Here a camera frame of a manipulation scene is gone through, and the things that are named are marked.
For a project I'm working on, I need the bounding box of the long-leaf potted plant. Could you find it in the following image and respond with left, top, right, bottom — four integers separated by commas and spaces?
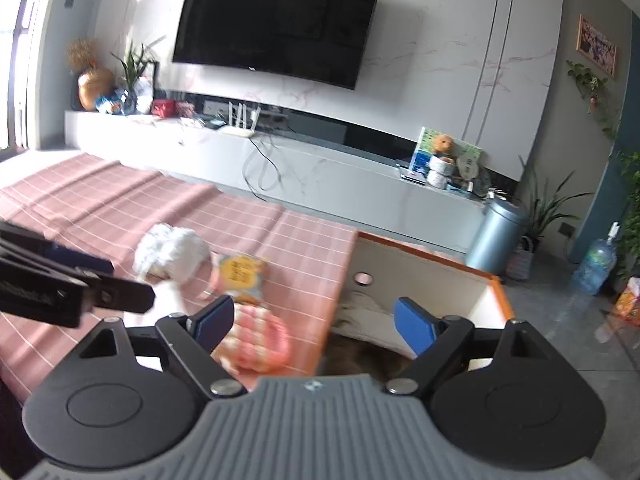
505, 157, 596, 281

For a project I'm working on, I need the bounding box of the black wall television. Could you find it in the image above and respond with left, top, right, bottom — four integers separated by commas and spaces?
172, 0, 384, 91

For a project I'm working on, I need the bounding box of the framed wall picture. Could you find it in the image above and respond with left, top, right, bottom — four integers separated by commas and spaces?
575, 13, 619, 80

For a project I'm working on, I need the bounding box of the white router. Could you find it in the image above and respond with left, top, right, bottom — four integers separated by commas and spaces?
219, 101, 261, 139

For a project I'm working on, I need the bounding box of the silver trash can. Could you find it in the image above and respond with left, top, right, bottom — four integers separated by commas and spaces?
464, 195, 529, 276

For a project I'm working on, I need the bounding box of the white cloth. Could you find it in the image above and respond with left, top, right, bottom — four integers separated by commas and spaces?
132, 222, 214, 317

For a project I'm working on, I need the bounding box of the green ivy plant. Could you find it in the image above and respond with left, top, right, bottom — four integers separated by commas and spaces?
607, 149, 640, 281

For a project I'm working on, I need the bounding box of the hanging vine plant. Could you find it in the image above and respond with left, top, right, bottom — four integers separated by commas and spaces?
565, 59, 621, 139

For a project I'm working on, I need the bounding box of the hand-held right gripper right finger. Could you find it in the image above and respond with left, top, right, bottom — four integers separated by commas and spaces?
383, 297, 567, 396

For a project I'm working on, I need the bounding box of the yellow printed packet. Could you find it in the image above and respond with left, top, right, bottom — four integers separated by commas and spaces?
212, 253, 269, 306

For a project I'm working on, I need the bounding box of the black cable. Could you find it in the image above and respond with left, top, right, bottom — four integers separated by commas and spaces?
242, 134, 301, 196

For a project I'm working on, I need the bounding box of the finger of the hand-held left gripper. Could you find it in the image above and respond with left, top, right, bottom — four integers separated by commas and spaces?
82, 271, 156, 315
0, 220, 115, 275

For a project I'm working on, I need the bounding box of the green plant in glass vase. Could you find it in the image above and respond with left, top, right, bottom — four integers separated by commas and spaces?
110, 34, 166, 114

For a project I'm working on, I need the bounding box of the round paper fan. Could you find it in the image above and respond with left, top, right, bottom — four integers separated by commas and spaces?
455, 152, 481, 184

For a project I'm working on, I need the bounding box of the white marble television console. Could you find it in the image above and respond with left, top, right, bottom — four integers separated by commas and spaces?
63, 109, 489, 257

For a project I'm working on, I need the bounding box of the pink checked tablecloth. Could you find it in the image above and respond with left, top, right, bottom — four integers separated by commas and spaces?
0, 152, 359, 402

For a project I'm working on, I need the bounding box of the blue water jug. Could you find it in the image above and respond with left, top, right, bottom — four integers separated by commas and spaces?
572, 221, 619, 296

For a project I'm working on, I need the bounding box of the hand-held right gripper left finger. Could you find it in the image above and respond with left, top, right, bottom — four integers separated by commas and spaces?
74, 294, 249, 400

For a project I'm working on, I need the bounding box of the gold acorn vase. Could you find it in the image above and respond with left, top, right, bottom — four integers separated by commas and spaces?
77, 67, 115, 112

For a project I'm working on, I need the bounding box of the dried grass bunch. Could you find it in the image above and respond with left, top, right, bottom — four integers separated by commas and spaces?
66, 37, 101, 74

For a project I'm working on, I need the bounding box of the blue green picture book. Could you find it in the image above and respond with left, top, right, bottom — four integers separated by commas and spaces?
408, 126, 436, 174

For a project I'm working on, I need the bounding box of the blue plush toy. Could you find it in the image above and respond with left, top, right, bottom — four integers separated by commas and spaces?
94, 90, 124, 115

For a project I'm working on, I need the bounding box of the brown plush toy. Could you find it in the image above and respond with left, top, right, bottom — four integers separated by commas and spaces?
324, 337, 417, 382

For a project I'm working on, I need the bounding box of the orange cardboard box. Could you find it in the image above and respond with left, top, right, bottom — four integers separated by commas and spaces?
314, 229, 516, 377

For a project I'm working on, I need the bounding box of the brown teddy bear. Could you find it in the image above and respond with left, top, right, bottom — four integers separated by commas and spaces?
430, 133, 456, 159

